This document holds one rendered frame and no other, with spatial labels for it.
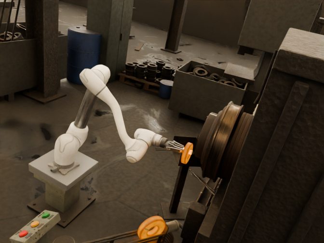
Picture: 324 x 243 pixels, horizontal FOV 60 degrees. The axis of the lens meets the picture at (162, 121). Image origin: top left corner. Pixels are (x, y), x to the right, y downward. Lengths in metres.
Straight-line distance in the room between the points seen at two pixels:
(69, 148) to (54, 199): 0.52
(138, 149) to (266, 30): 2.69
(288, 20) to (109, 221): 3.17
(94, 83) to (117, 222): 1.21
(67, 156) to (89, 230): 0.63
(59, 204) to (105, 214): 0.39
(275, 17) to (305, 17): 0.36
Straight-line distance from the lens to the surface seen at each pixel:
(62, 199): 2.49
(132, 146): 1.95
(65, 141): 2.24
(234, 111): 1.54
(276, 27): 4.09
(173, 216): 2.69
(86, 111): 2.27
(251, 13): 4.07
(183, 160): 1.96
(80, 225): 2.52
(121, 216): 2.61
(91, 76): 1.98
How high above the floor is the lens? 1.88
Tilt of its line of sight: 27 degrees down
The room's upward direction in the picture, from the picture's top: 12 degrees clockwise
